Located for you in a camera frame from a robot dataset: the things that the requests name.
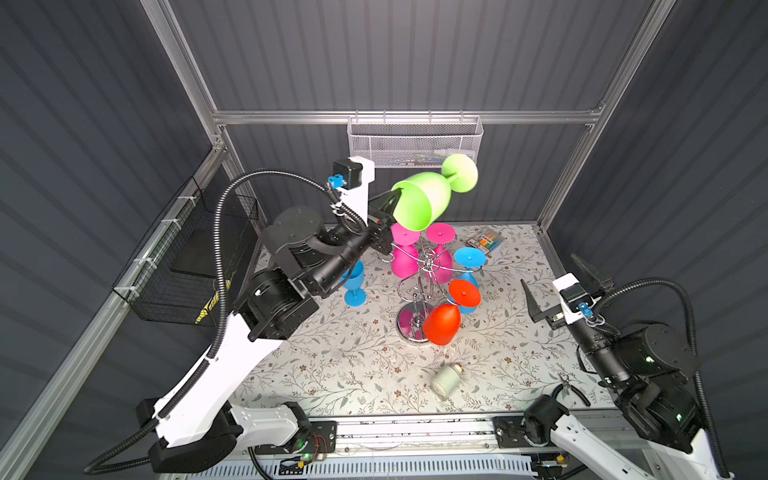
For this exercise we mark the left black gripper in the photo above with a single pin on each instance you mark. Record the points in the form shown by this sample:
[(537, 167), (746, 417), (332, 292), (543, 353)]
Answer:
[(374, 231)]

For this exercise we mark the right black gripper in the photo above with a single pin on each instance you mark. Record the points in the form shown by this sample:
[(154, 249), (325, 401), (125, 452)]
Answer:
[(599, 281)]

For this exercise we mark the green wine glass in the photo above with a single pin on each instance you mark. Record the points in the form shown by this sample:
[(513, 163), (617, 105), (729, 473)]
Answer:
[(424, 197)]

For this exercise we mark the blue wine glass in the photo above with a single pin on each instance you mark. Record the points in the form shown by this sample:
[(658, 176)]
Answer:
[(353, 282), (471, 260)]

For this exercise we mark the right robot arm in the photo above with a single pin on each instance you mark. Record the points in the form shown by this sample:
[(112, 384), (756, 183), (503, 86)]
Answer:
[(652, 372)]

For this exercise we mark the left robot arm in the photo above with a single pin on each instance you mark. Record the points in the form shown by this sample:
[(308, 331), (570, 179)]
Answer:
[(308, 262)]

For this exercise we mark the pink wine glass left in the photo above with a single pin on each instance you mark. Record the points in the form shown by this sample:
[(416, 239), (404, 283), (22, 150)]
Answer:
[(405, 255)]

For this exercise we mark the pink wine glass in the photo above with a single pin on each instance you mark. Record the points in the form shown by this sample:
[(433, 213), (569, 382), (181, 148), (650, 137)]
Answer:
[(441, 235), (405, 255)]

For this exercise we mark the pink wine glass right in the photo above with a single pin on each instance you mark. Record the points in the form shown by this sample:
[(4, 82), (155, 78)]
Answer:
[(441, 235)]

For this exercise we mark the chrome wine glass rack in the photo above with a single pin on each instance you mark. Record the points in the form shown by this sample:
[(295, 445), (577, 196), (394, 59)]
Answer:
[(421, 294)]

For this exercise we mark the red wine glass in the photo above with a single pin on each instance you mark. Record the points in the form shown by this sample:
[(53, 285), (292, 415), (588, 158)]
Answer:
[(443, 322)]

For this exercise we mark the pack of coloured markers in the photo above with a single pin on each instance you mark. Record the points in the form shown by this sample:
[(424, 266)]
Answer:
[(486, 241)]

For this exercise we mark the floral table mat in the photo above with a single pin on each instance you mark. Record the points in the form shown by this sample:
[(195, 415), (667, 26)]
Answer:
[(352, 361)]

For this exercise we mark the yellow black striped tool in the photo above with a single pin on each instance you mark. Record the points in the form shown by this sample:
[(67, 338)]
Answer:
[(206, 313)]

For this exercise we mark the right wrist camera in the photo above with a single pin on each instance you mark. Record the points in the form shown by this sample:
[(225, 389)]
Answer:
[(569, 287)]

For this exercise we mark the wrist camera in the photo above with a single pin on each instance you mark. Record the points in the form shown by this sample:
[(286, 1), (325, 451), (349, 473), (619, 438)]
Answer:
[(351, 178), (569, 287)]

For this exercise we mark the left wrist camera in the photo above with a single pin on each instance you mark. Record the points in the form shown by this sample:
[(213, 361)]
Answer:
[(351, 178)]

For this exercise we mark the white mesh wall basket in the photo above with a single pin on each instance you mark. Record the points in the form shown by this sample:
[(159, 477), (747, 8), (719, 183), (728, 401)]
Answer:
[(413, 141)]

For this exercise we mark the pliers black handles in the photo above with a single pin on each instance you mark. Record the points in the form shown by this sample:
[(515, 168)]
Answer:
[(570, 390)]

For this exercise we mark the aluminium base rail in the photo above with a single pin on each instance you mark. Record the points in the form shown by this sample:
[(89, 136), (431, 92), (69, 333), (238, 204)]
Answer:
[(419, 432)]

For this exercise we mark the black wire wall basket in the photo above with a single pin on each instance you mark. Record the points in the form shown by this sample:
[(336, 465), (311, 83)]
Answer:
[(175, 278)]

